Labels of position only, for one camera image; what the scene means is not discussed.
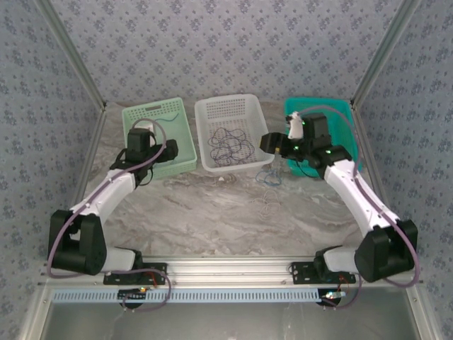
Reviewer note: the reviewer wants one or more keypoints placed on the white plastic basket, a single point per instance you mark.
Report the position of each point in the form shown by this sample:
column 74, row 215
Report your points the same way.
column 230, row 110

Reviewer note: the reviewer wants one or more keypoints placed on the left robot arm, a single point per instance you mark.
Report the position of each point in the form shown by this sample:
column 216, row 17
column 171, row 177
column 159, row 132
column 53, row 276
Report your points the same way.
column 106, row 198

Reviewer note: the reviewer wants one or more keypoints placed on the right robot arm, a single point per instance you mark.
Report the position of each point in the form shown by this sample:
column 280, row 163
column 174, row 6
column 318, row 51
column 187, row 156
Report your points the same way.
column 354, row 198

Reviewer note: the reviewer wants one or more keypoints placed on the light green plastic basket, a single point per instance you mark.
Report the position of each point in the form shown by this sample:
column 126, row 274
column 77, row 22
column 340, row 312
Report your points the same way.
column 141, row 113

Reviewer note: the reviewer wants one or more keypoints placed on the teal plastic basket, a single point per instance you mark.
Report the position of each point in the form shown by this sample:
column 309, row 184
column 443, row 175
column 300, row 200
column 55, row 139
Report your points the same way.
column 318, row 101

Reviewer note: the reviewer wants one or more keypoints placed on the black controller board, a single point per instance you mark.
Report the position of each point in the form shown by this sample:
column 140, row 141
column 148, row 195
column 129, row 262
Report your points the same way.
column 132, row 295
column 332, row 297

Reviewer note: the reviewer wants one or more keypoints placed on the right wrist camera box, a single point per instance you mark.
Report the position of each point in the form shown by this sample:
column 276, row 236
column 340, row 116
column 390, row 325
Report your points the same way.
column 295, row 127

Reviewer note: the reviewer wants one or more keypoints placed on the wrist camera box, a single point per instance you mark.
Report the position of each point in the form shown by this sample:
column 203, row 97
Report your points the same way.
column 145, row 124
column 295, row 127

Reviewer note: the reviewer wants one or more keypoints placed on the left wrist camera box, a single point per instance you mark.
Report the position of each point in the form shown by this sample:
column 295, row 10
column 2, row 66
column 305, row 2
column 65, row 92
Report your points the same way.
column 145, row 124

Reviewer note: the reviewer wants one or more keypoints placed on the aluminium side rail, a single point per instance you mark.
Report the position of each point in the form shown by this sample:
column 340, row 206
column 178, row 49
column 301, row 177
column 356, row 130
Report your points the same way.
column 88, row 159
column 371, row 159

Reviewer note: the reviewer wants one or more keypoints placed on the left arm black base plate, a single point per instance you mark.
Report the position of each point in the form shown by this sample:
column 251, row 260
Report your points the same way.
column 159, row 271

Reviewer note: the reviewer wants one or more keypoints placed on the aluminium frame post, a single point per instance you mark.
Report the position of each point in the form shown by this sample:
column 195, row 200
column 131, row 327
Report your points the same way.
column 385, row 53
column 70, row 56

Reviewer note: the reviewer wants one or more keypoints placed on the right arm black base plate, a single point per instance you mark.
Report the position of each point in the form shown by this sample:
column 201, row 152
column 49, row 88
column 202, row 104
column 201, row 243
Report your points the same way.
column 301, row 272

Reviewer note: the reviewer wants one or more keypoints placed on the aluminium frame rail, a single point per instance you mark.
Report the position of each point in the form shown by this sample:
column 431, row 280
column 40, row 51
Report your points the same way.
column 226, row 271

